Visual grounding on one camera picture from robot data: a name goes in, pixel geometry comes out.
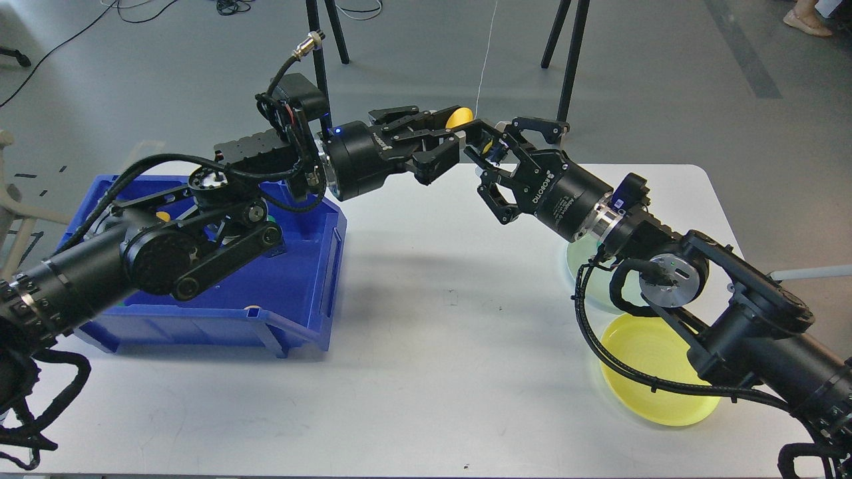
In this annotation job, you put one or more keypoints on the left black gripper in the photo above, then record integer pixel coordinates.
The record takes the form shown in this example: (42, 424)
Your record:
(359, 157)

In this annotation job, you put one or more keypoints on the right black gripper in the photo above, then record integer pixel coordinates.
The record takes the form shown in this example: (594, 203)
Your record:
(546, 184)

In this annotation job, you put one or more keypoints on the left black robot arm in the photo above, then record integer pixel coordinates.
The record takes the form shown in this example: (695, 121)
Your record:
(175, 225)

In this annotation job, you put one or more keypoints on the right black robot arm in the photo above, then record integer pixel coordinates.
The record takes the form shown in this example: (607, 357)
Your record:
(746, 335)

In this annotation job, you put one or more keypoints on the yellow plate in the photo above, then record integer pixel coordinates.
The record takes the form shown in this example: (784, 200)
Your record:
(650, 346)

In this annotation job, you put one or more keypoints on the right black tripod legs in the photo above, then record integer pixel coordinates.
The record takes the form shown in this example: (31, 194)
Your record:
(576, 43)

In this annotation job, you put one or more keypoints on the blue plastic bin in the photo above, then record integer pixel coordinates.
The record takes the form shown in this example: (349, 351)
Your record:
(279, 301)

